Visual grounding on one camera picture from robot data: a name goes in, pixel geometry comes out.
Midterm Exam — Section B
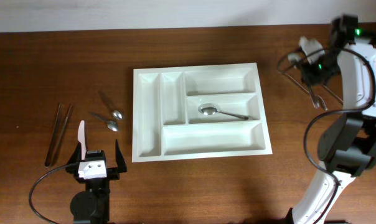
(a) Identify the white cutlery tray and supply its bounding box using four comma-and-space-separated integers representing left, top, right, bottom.
132, 63, 272, 162

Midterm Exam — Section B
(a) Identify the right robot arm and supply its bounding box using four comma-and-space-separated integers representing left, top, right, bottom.
284, 14, 376, 223

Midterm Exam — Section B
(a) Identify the left black cable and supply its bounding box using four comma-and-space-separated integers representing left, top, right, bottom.
28, 164, 71, 224

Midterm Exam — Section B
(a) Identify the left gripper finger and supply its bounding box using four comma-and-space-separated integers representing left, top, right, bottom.
115, 139, 127, 173
67, 143, 82, 164

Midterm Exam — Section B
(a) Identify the right black cable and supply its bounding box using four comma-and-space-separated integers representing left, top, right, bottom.
276, 46, 376, 224

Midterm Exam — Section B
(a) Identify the small teaspoon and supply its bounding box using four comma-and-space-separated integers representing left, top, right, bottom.
89, 112, 119, 132
98, 91, 123, 120

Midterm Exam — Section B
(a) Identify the white plastic knife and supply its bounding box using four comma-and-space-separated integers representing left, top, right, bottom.
77, 120, 87, 161

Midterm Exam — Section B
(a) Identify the small teaspoon lower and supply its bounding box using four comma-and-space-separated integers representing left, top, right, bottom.
89, 112, 119, 132

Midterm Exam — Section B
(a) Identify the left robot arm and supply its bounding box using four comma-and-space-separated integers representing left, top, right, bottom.
66, 142, 127, 224

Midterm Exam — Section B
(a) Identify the black cable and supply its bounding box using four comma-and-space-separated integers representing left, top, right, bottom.
28, 164, 71, 224
276, 46, 376, 224

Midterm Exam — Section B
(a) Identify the large metal spoon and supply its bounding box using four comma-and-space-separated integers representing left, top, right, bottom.
306, 83, 321, 109
198, 103, 251, 120

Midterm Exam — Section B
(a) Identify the metal fork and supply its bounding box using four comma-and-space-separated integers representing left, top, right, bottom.
321, 84, 344, 105
278, 70, 327, 111

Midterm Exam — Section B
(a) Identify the small teaspoon upper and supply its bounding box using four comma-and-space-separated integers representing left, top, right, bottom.
98, 91, 123, 120

